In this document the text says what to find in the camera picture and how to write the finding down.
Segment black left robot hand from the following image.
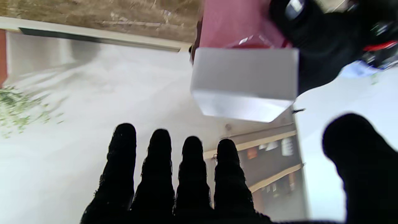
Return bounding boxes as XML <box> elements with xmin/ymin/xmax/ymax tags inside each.
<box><xmin>269</xmin><ymin>0</ymin><xmax>398</xmax><ymax>95</ymax></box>

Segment red black left arm cables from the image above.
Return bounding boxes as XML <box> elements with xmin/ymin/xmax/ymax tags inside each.
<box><xmin>362</xmin><ymin>22</ymin><xmax>398</xmax><ymax>67</ymax></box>

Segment wooden wall shelf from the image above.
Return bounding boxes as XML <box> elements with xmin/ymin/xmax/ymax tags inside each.
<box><xmin>203</xmin><ymin>130</ymin><xmax>297</xmax><ymax>160</ymax></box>

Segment metal hanging rail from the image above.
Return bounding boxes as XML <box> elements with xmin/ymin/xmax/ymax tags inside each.
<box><xmin>219</xmin><ymin>122</ymin><xmax>294</xmax><ymax>139</ymax></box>

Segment white square bottle cap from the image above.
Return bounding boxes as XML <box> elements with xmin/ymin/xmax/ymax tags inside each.
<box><xmin>190</xmin><ymin>47</ymin><xmax>299</xmax><ymax>123</ymax></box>

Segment wooden counter ledge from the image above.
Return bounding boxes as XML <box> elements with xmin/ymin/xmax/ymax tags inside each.
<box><xmin>0</xmin><ymin>16</ymin><xmax>193</xmax><ymax>53</ymax></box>

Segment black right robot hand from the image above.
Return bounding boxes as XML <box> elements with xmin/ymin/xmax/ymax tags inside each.
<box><xmin>80</xmin><ymin>113</ymin><xmax>398</xmax><ymax>224</ymax></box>

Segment row of glass jars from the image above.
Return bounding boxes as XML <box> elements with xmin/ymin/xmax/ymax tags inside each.
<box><xmin>246</xmin><ymin>137</ymin><xmax>296</xmax><ymax>160</ymax></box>

